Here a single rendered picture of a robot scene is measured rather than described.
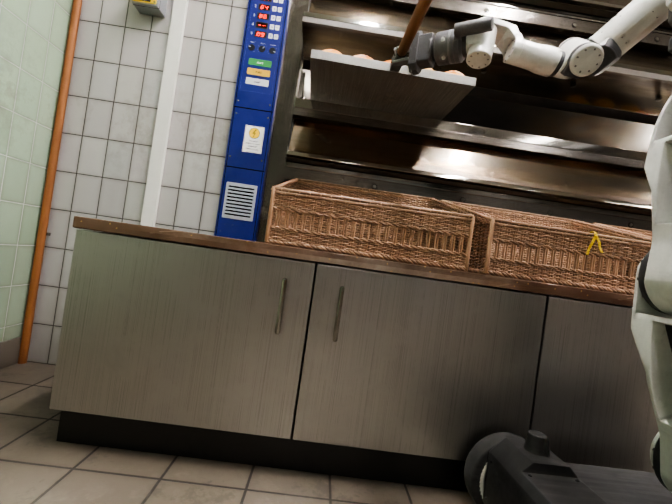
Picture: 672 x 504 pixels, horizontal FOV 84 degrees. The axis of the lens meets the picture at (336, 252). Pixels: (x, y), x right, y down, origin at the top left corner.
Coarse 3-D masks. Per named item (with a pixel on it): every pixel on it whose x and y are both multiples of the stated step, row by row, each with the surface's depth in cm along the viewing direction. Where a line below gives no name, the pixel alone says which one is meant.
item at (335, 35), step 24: (312, 24) 134; (336, 24) 134; (312, 48) 146; (336, 48) 144; (360, 48) 143; (384, 48) 141; (480, 72) 147; (504, 72) 145; (528, 72) 143; (624, 72) 138; (648, 72) 138; (552, 96) 155; (576, 96) 153; (600, 96) 151; (624, 96) 149; (648, 96) 147
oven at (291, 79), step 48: (384, 0) 150; (480, 0) 151; (288, 48) 148; (288, 96) 148; (480, 96) 160; (528, 96) 160; (480, 144) 152; (528, 144) 151; (624, 144) 187; (432, 192) 150; (480, 192) 150
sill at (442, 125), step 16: (336, 112) 148; (352, 112) 149; (368, 112) 149; (384, 112) 149; (432, 128) 150; (448, 128) 150; (464, 128) 150; (480, 128) 150; (544, 144) 151; (560, 144) 152; (576, 144) 152; (592, 144) 152; (640, 160) 153
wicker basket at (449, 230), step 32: (288, 192) 98; (320, 192) 144; (352, 192) 144; (384, 192) 145; (288, 224) 138; (320, 224) 140; (352, 224) 99; (384, 224) 99; (416, 224) 142; (448, 224) 99; (384, 256) 98; (416, 256) 99; (448, 256) 99
